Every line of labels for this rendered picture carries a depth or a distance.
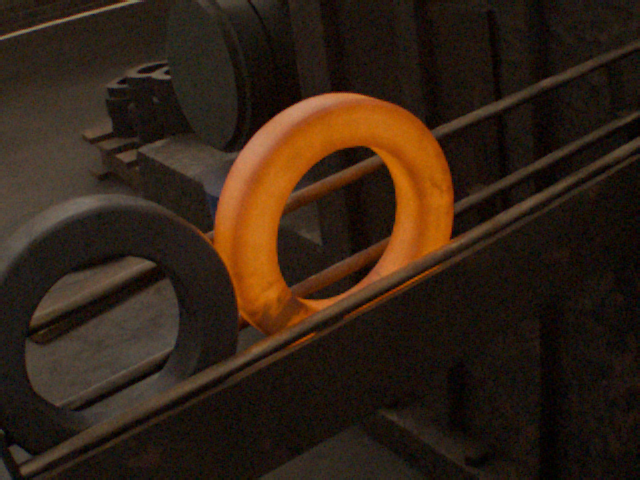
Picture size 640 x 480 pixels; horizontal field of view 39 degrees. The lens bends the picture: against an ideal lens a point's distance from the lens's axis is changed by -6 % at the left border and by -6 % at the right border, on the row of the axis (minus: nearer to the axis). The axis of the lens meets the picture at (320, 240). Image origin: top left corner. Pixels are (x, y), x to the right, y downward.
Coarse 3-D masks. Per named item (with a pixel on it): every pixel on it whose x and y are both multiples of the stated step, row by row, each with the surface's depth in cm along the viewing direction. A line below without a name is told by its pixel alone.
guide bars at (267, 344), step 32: (608, 160) 79; (544, 192) 75; (480, 224) 73; (448, 256) 71; (384, 288) 68; (320, 320) 66; (256, 352) 64; (192, 384) 62; (128, 416) 60; (64, 448) 58
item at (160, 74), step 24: (144, 72) 273; (168, 72) 250; (120, 96) 283; (144, 96) 263; (168, 96) 241; (120, 120) 287; (144, 120) 266; (168, 120) 246; (120, 144) 284; (144, 144) 269; (96, 168) 307; (120, 168) 292
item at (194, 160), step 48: (192, 0) 195; (240, 0) 191; (288, 0) 196; (192, 48) 202; (240, 48) 188; (288, 48) 194; (192, 96) 210; (240, 96) 192; (288, 96) 197; (192, 144) 237; (240, 144) 202; (144, 192) 245; (192, 192) 216; (288, 240) 182
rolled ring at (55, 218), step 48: (48, 240) 56; (96, 240) 57; (144, 240) 59; (192, 240) 61; (0, 288) 55; (48, 288) 56; (192, 288) 62; (0, 336) 55; (192, 336) 64; (0, 384) 56; (48, 432) 59
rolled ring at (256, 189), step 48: (336, 96) 66; (288, 144) 63; (336, 144) 65; (384, 144) 67; (432, 144) 69; (240, 192) 62; (288, 192) 64; (432, 192) 71; (240, 240) 63; (432, 240) 72; (240, 288) 64; (288, 288) 66
